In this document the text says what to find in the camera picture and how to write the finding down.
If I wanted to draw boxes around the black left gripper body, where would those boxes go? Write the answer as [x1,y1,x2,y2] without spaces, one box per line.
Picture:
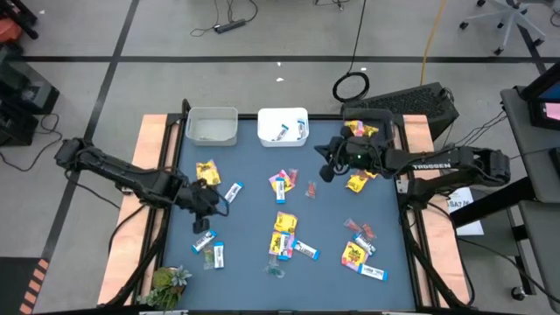
[177,178,221,218]

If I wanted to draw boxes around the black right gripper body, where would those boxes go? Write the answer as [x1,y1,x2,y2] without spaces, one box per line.
[328,134,389,176]

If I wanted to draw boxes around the teal candy clear wrapper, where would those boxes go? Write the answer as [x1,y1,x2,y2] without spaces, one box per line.
[262,255,286,280]

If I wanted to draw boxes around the dark clear plastic bin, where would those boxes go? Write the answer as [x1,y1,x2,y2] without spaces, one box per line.
[341,108,396,148]

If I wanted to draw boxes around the white plastic bin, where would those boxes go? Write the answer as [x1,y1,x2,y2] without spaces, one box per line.
[256,107,310,148]

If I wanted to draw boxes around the green succulent plant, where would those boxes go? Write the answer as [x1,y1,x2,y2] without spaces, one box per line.
[137,264,193,311]

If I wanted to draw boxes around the wooden side board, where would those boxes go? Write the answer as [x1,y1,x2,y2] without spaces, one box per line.
[402,114,473,307]
[96,114,170,306]

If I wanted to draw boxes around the grey plastic bin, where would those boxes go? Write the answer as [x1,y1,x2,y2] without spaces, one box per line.
[185,106,240,147]

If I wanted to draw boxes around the black perforated computer tower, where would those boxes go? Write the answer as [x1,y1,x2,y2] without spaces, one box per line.
[340,81,460,137]

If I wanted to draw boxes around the white paper sheet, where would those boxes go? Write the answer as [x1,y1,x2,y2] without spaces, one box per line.
[444,186,486,237]

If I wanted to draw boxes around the black power strip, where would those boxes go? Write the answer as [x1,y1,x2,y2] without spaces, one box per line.
[213,17,247,35]

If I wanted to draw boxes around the grey desk black legs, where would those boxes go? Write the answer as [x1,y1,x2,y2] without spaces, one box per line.
[449,87,560,314]

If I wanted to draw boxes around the black monitor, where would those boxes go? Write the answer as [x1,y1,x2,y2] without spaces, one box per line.
[518,60,560,131]

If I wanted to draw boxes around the black orange-striped floor mat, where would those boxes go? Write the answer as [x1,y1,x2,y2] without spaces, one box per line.
[0,256,51,315]

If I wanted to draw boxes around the black equipment case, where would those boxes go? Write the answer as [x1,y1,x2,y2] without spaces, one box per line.
[0,43,61,148]

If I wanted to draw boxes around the grey office chair base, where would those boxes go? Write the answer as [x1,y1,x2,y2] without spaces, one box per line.
[458,0,548,57]

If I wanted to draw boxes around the orange object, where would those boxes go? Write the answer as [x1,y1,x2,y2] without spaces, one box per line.
[0,17,23,45]

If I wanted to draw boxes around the black coiled cable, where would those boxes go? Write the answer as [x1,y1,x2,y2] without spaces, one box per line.
[332,0,371,104]

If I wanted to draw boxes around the yellow hanging cable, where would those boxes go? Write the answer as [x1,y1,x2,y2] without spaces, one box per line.
[419,0,448,87]

